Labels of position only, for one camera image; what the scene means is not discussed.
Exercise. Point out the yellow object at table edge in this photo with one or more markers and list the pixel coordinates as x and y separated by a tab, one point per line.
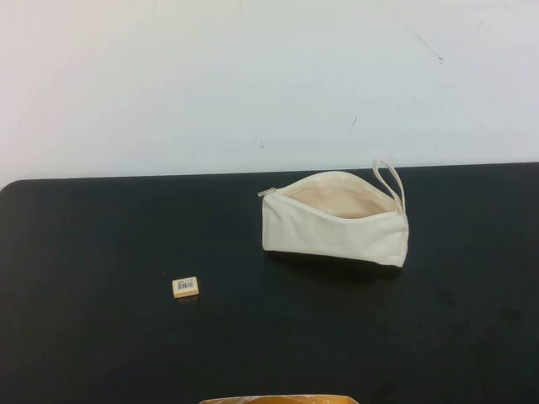
278	400

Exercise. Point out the tan eraser with barcode label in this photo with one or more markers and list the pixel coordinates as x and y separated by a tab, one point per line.
185	287

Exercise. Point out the cream fabric pencil case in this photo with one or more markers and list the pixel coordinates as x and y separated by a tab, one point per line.
328	231

